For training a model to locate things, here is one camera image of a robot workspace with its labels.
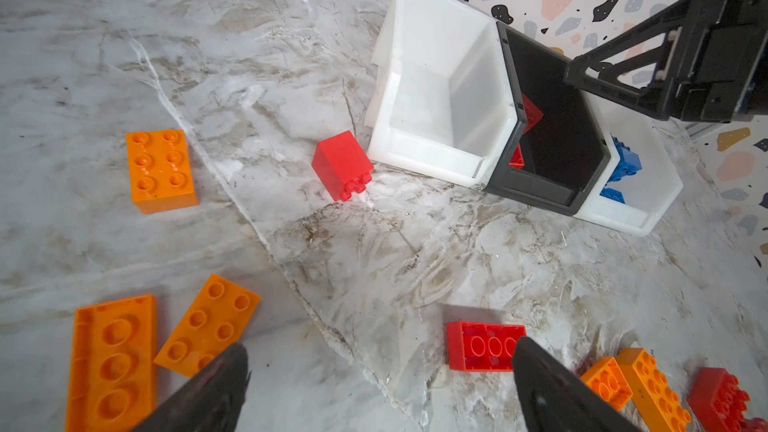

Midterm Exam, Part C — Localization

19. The left white bin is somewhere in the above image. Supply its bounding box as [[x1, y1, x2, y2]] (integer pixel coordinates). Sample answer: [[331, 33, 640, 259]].
[[365, 0, 525, 190]]

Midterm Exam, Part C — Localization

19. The right white bin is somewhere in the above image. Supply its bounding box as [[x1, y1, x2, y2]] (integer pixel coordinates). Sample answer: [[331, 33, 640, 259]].
[[574, 93, 683, 237]]

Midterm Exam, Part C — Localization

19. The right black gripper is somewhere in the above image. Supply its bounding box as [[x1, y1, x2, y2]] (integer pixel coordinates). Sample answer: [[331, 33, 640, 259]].
[[564, 0, 767, 123]]

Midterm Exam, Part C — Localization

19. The orange lego plate left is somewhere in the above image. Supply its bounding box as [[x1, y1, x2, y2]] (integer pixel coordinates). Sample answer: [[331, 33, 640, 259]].
[[66, 294, 157, 431]]

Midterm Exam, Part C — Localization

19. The black middle bin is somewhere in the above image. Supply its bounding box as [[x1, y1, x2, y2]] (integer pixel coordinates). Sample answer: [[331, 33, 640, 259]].
[[484, 22, 610, 216]]

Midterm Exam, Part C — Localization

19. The red square lego brick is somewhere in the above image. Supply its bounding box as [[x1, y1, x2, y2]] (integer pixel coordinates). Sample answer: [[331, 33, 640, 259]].
[[312, 131, 374, 202]]

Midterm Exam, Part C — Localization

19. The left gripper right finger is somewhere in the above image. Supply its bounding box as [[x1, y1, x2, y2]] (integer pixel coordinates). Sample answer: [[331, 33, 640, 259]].
[[512, 336, 637, 432]]

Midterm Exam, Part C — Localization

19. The white bin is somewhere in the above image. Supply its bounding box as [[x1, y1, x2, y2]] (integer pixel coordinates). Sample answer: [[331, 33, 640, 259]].
[[365, 0, 525, 190], [574, 93, 683, 237]]

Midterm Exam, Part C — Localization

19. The blue lego brick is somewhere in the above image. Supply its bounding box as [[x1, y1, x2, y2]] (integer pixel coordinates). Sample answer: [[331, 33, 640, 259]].
[[600, 187, 625, 204], [609, 137, 642, 182]]

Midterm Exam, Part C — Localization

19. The orange lego brick far left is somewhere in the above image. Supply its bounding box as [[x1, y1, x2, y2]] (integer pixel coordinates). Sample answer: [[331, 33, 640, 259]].
[[126, 130, 199, 214]]

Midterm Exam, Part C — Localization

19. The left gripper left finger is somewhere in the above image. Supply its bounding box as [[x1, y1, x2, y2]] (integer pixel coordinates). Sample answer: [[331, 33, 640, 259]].
[[132, 343, 250, 432]]

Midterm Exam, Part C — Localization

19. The orange lego brick centre left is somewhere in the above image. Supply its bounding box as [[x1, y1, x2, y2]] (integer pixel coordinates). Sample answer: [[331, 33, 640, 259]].
[[581, 357, 633, 411]]

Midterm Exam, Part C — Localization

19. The orange lego brick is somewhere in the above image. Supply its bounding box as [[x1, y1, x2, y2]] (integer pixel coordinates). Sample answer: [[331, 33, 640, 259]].
[[154, 274, 261, 378], [617, 348, 691, 432], [126, 130, 199, 214], [581, 357, 633, 411]]

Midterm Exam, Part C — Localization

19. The orange lego brick centre upper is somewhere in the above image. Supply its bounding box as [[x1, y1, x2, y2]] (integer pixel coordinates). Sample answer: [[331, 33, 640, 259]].
[[617, 348, 691, 432]]

